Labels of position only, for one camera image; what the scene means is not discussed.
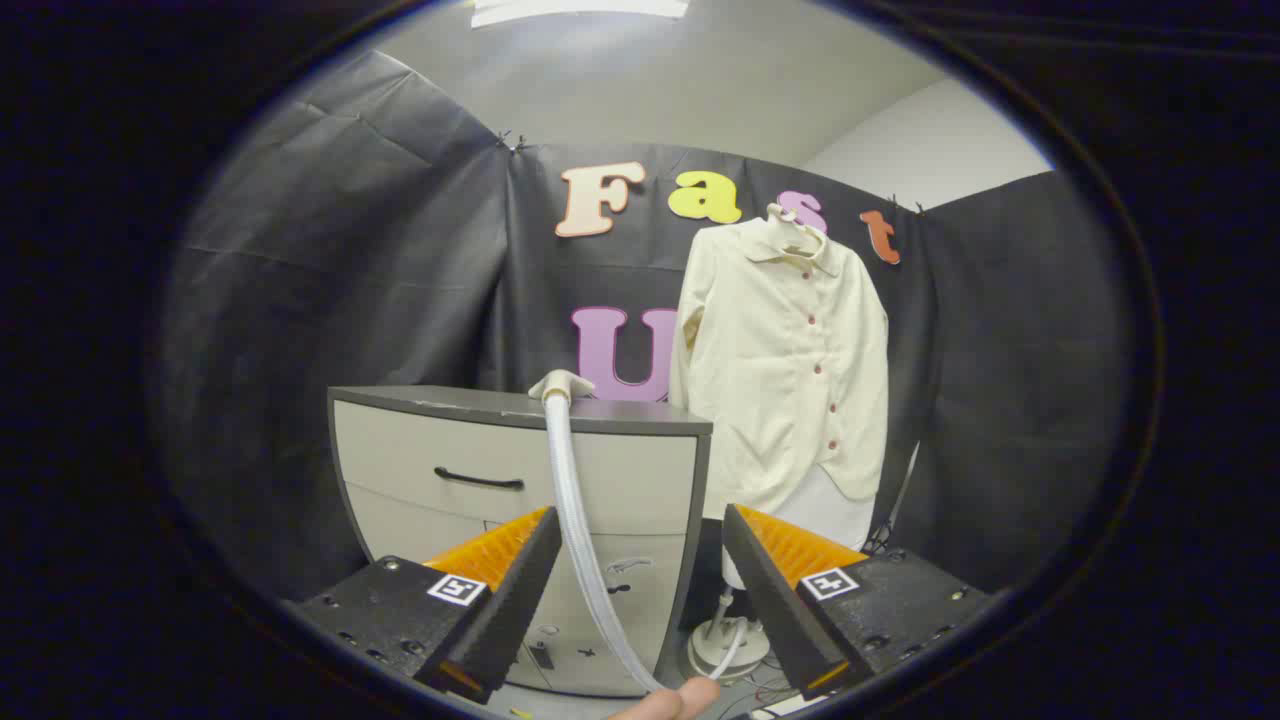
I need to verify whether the cream button-up shirt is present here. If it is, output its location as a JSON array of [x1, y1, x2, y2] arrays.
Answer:
[[668, 215, 891, 521]]

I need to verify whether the grey and beige drawer cabinet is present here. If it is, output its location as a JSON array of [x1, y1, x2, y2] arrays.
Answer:
[[328, 385, 713, 698]]

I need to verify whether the white garment steamer base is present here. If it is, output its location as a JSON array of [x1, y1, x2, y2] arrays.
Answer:
[[685, 588, 771, 683]]

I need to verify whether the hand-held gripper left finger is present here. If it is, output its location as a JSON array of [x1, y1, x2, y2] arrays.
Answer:
[[288, 505, 564, 706]]

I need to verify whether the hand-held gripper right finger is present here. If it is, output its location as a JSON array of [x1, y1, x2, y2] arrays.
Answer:
[[722, 503, 993, 701]]

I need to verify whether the ceiling light panel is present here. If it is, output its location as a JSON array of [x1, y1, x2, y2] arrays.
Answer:
[[470, 0, 691, 28]]

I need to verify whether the black drawer handle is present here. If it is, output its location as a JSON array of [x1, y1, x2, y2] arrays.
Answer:
[[434, 466, 526, 492]]

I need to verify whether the cream garment steamer head with hose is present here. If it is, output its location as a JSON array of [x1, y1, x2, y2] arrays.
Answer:
[[528, 369, 749, 694]]

